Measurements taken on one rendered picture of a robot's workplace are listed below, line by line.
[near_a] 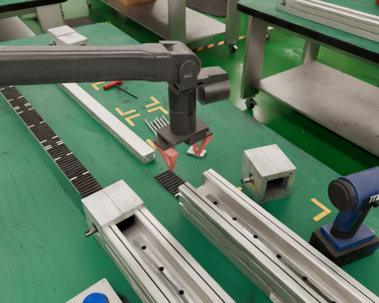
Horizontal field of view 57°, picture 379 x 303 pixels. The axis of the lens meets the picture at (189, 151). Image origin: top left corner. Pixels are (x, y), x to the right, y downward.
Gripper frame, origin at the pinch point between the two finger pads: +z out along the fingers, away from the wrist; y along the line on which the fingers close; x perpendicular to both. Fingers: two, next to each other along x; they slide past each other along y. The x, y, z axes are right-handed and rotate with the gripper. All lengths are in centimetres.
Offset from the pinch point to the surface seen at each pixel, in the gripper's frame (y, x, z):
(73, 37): 14, 94, 1
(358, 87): 195, 49, 70
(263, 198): 12.2, -15.2, 8.9
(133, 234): -18.9, -6.6, 5.7
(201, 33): 178, 203, 69
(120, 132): -1.6, 29.1, 7.4
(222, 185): 2.7, -10.5, 2.2
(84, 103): -2, 52, 7
